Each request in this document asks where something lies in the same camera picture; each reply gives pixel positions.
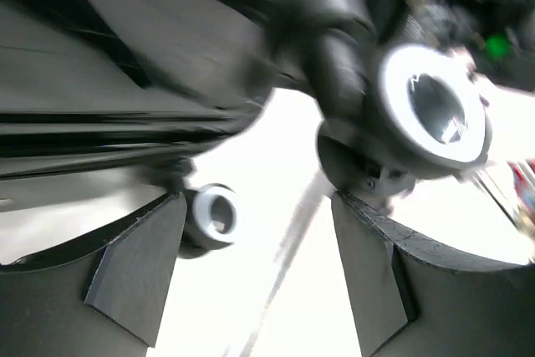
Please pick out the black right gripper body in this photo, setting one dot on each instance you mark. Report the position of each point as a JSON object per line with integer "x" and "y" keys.
{"x": 498, "y": 34}

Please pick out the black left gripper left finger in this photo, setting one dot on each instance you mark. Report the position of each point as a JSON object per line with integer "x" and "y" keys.
{"x": 101, "y": 294}

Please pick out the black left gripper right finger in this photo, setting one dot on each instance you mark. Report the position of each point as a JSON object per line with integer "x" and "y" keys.
{"x": 411, "y": 295}

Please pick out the black white space suitcase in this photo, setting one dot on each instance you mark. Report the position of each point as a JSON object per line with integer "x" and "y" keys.
{"x": 103, "y": 95}

